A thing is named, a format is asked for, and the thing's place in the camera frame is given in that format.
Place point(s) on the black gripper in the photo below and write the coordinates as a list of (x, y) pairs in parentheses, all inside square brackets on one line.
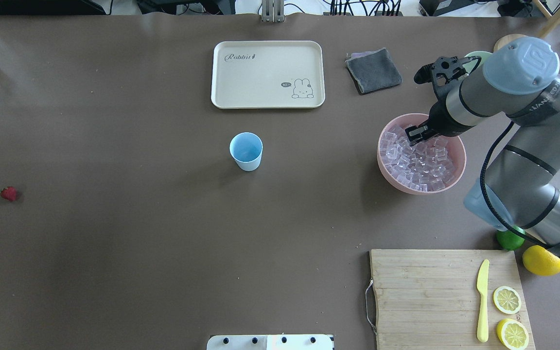
[(439, 119)]

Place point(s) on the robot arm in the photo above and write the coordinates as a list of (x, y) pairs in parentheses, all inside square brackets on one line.
[(514, 187)]

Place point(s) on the clear ice cube pile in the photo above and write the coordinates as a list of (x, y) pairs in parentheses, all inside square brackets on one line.
[(418, 163)]

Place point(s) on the light blue plastic cup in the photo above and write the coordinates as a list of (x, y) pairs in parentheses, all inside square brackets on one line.
[(246, 149)]

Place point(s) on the wooden cup stand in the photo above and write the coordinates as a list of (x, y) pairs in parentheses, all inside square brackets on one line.
[(552, 23)]

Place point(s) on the pink plastic bowl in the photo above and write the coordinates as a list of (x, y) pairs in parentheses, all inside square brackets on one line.
[(387, 167)]

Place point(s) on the grey folded cloth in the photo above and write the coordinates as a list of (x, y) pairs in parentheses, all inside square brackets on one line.
[(373, 70)]

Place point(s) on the mint green bowl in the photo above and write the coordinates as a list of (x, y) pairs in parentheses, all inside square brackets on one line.
[(483, 54)]

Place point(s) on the green lime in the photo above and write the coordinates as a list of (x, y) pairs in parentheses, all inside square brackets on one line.
[(509, 240)]

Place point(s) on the cream rabbit tray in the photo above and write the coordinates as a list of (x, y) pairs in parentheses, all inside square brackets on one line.
[(267, 74)]

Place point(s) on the wooden cutting board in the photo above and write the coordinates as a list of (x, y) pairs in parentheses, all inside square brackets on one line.
[(426, 299)]

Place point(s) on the whole yellow lemon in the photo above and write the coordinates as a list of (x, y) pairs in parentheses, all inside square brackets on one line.
[(540, 261)]

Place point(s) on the lemon half slice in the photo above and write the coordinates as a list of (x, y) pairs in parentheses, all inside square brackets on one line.
[(512, 334), (507, 300)]

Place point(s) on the yellow plastic knife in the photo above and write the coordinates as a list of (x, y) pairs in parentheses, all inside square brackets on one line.
[(482, 280)]

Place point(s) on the red strawberry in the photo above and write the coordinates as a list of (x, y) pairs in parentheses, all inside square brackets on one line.
[(9, 193)]

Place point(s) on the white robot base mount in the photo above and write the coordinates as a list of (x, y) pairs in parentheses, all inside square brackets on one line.
[(272, 342)]

